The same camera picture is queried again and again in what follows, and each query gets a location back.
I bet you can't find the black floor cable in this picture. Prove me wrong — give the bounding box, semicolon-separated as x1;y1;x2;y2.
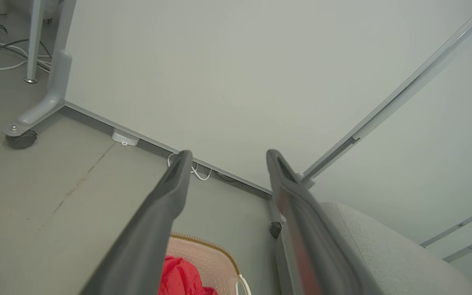
0;39;52;59

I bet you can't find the white cables and power strip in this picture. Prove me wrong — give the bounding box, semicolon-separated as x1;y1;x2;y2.
0;18;51;74

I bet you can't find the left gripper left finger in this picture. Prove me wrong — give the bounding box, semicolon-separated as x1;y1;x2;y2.
79;150;193;295

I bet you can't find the beige laundry basket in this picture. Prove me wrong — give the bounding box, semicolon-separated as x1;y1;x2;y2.
166;232;252;295

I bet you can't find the small white plastic box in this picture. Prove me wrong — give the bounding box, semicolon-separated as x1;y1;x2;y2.
111;128;140;147

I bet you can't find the thin white looped cable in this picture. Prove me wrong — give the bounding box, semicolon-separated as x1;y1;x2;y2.
167;153;213;181

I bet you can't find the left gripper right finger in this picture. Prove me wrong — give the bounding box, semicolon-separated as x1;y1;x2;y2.
266;149;380;295

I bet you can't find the red garment with white trim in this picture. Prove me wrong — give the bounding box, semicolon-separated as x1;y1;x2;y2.
158;256;219;295

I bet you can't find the grey metal table leg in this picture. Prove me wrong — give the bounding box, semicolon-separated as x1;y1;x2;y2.
24;0;46;84

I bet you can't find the grey upholstered ottoman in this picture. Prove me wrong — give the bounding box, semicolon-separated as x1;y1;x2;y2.
318;202;472;295

